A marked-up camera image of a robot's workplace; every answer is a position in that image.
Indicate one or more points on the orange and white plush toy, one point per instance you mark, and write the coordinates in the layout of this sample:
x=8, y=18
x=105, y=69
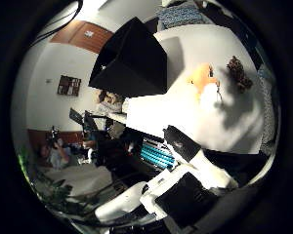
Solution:
x=201, y=78

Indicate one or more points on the black fabric container box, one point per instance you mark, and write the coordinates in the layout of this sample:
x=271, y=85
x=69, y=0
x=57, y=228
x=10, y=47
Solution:
x=130, y=61

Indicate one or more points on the cyan rack under table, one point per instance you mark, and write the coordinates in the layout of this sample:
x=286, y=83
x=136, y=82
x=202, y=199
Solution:
x=157, y=155

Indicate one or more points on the green leafy plant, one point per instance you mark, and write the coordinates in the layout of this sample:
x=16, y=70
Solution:
x=58, y=195

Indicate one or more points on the seated person in grey shirt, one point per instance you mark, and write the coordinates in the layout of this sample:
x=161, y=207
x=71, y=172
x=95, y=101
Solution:
x=57, y=154

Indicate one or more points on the black monitor on stand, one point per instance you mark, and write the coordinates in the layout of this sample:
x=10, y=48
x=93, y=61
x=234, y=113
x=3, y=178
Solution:
x=75, y=116

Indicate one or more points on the brown wooden door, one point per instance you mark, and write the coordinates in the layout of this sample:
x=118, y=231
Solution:
x=84, y=36

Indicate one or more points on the dark framed wall picture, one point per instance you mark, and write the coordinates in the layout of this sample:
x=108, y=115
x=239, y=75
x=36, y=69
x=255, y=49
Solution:
x=69, y=85

